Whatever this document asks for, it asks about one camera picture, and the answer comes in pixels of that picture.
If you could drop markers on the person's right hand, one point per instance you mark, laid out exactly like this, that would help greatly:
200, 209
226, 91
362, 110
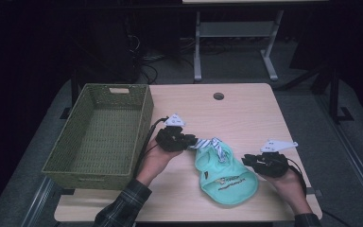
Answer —
293, 189

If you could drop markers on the black metal stand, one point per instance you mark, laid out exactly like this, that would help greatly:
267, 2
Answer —
73, 94
335, 94

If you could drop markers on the grey metal table frame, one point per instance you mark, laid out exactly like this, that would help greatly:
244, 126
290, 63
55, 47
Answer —
236, 29

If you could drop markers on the teal pet shirt striped collar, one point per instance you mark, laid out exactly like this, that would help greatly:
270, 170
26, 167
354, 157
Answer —
223, 176

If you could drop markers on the grey tape strip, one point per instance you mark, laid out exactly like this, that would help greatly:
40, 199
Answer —
315, 191

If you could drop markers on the person's left hand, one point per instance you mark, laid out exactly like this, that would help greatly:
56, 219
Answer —
154, 164

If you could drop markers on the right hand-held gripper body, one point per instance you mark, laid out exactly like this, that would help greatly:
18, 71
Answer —
272, 164

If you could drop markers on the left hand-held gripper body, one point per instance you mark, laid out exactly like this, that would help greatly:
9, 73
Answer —
171, 140

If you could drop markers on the green woven basket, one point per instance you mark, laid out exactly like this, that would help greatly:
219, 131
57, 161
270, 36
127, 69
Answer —
107, 135

